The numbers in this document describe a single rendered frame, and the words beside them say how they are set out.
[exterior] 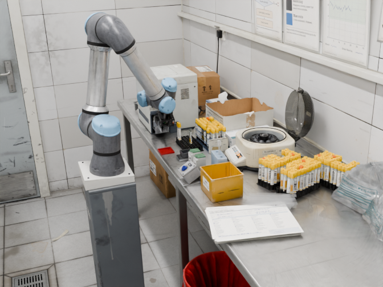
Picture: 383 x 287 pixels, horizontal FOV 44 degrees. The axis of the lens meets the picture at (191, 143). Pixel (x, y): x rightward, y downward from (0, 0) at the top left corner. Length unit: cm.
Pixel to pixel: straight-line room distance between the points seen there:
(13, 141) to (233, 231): 246
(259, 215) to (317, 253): 27
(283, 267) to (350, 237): 29
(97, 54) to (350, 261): 125
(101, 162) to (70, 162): 195
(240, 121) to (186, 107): 34
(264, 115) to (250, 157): 41
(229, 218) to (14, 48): 235
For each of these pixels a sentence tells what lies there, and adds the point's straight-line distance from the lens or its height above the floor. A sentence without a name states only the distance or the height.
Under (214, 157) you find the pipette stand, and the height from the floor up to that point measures 96.
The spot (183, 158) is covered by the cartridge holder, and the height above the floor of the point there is 89.
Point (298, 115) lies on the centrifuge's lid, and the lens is 228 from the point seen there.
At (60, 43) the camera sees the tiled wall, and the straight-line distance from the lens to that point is 370.
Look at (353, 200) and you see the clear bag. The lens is 186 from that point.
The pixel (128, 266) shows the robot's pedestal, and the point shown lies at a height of 47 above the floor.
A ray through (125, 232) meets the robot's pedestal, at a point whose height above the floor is 65.
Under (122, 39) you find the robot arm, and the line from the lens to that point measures 193.
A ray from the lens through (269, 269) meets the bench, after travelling 151.
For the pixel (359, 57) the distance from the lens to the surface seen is 197.
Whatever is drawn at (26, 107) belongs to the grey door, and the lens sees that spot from 373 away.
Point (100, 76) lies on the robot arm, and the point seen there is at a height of 130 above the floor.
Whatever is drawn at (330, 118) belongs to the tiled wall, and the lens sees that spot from 217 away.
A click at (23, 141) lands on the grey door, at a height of 49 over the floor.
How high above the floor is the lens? 178
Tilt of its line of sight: 22 degrees down
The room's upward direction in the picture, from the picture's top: 2 degrees counter-clockwise
